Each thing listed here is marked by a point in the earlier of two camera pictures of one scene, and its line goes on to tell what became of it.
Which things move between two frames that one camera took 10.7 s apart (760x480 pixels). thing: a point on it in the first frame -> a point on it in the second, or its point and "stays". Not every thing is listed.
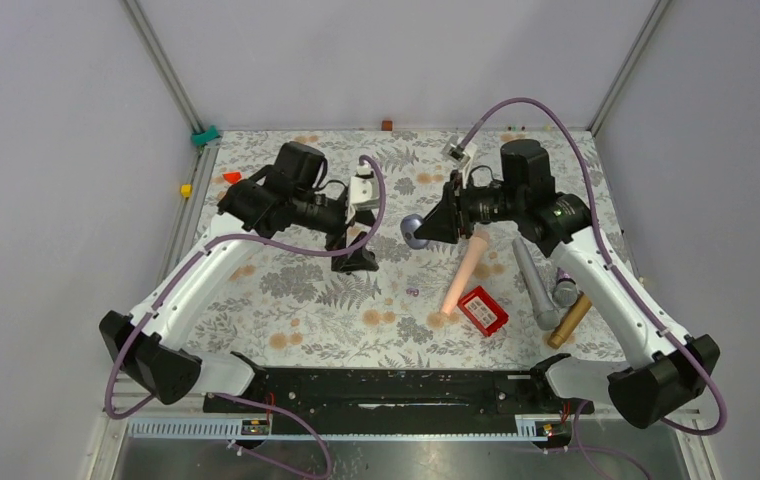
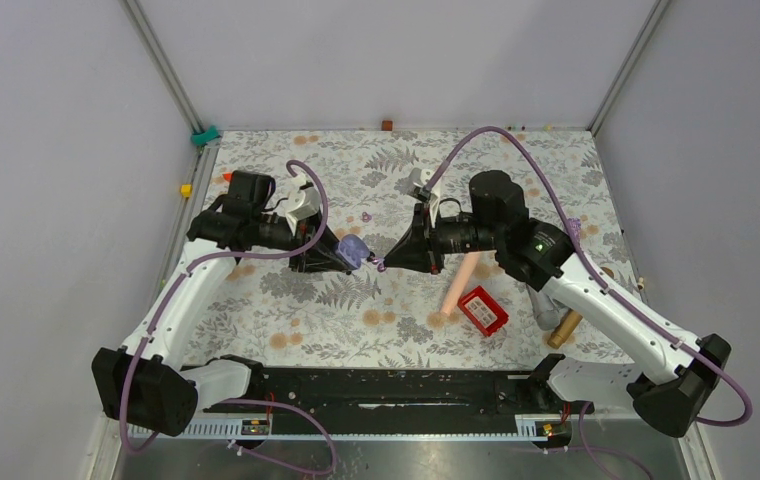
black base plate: x=390 y=400 stays
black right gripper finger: x=442 y=225 -> x=418 y=251
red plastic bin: x=483 y=311 stays
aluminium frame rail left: x=194 y=192 stays
